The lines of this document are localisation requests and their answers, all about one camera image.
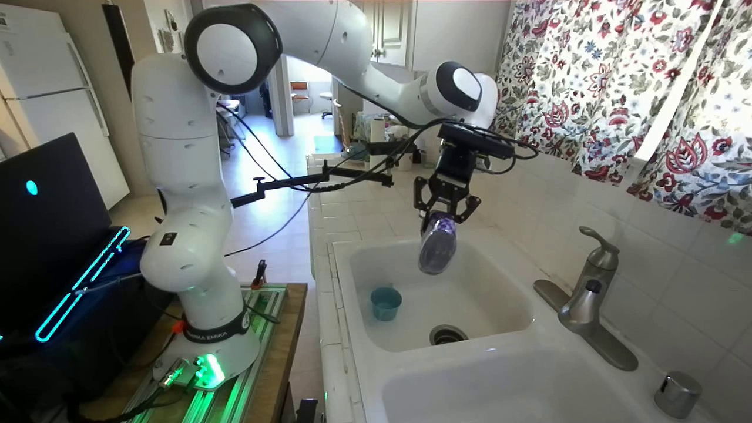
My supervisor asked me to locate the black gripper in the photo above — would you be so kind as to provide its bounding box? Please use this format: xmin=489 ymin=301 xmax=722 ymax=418
xmin=411 ymin=147 xmax=484 ymax=230

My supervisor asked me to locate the purple floral dish soap bottle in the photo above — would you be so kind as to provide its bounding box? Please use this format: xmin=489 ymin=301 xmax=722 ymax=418
xmin=416 ymin=212 xmax=463 ymax=277

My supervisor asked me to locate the white double basin sink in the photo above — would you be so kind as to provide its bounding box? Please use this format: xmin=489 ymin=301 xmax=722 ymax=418
xmin=326 ymin=232 xmax=712 ymax=423

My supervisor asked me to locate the metal sink drain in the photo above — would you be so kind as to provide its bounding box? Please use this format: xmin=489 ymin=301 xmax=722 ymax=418
xmin=427 ymin=321 xmax=469 ymax=348

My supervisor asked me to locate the brushed metal sink faucet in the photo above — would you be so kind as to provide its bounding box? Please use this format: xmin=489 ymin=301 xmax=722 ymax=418
xmin=530 ymin=224 xmax=641 ymax=374

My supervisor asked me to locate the round metal sink knob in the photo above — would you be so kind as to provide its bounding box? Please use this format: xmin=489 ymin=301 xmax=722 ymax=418
xmin=652 ymin=368 xmax=705 ymax=420

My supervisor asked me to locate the blue plastic cup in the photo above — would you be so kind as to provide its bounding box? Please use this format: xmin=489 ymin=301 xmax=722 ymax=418
xmin=368 ymin=284 xmax=404 ymax=325

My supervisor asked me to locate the floral print window curtain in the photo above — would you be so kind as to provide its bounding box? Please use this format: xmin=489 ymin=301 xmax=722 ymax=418
xmin=478 ymin=0 xmax=752 ymax=237

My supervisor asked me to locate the black table clamp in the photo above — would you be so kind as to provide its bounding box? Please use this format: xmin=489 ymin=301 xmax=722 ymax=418
xmin=249 ymin=257 xmax=269 ymax=292

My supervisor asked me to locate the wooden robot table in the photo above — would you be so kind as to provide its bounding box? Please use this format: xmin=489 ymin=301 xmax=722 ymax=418
xmin=77 ymin=280 xmax=309 ymax=423

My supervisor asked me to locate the metal robot mounting plate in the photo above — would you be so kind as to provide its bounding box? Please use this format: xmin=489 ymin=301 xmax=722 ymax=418
xmin=125 ymin=284 xmax=289 ymax=423

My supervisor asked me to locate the black tall panel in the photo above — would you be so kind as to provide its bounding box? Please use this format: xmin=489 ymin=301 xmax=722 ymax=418
xmin=100 ymin=3 xmax=164 ymax=197

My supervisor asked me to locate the white refrigerator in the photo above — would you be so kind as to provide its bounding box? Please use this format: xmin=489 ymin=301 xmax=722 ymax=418
xmin=0 ymin=3 xmax=132 ymax=212

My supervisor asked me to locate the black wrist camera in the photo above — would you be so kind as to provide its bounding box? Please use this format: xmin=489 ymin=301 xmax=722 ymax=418
xmin=434 ymin=119 xmax=516 ymax=163

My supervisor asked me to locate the black jointed camera arm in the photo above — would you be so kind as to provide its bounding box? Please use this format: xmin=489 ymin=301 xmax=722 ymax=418
xmin=227 ymin=163 xmax=397 ymax=212

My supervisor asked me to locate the black floor cable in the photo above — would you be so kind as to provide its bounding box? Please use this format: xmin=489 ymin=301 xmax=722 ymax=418
xmin=221 ymin=103 xmax=315 ymax=258

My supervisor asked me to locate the white wall picture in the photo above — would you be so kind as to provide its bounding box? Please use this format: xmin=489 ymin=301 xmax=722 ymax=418
xmin=140 ymin=0 xmax=196 ymax=71

